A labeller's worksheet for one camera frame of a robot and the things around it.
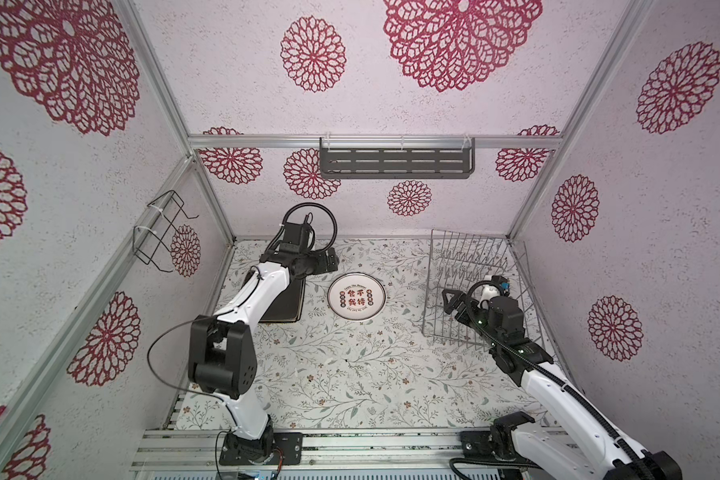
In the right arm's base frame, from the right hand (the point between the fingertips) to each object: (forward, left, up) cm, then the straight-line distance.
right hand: (453, 293), depth 80 cm
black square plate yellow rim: (+6, +50, -18) cm, 54 cm away
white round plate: (+11, +27, -19) cm, 35 cm away
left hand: (+11, +36, -3) cm, 38 cm away
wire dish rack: (+25, -8, -15) cm, 30 cm away
